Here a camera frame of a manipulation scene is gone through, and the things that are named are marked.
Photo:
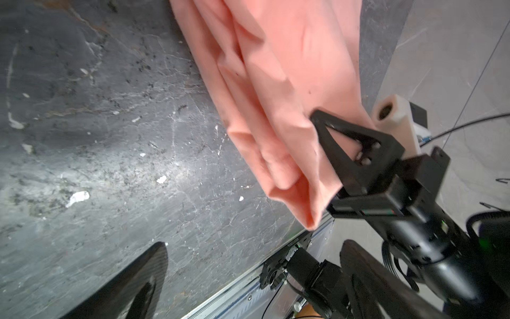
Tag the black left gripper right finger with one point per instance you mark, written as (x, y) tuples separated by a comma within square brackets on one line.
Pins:
[(374, 292)]

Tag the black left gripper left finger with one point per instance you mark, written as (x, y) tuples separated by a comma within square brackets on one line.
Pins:
[(133, 292)]

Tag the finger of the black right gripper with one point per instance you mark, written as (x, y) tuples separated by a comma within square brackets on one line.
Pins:
[(362, 158)]

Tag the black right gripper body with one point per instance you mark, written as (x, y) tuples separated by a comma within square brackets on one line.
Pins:
[(422, 243)]

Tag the salmon pink printed t-shirt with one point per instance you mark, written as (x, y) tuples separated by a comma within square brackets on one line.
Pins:
[(268, 65)]

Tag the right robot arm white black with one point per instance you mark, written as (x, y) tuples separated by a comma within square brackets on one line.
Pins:
[(490, 230)]

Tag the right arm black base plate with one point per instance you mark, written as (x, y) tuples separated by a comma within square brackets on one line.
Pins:
[(285, 263)]

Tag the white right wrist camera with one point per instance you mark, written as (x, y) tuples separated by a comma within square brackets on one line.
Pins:
[(404, 120)]

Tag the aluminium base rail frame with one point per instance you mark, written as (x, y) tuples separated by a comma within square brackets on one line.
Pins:
[(262, 292)]

